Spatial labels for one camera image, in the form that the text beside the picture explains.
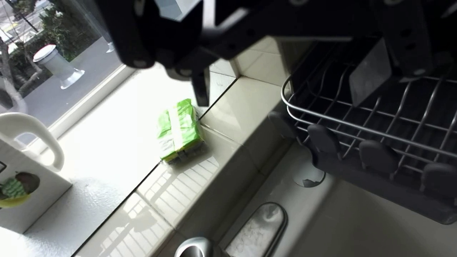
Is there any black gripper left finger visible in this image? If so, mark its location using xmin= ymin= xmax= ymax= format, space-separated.
xmin=191 ymin=70 xmax=210 ymax=107

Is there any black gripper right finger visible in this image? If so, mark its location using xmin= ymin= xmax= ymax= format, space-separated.
xmin=348 ymin=40 xmax=393 ymax=105

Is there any green packaged sponge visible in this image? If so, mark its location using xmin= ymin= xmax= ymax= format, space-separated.
xmin=157 ymin=98 xmax=204 ymax=164

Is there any chrome sink faucet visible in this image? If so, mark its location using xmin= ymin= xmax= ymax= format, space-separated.
xmin=173 ymin=201 xmax=290 ymax=257

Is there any black wire dish rack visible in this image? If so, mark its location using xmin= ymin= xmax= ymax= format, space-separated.
xmin=281 ymin=42 xmax=457 ymax=224

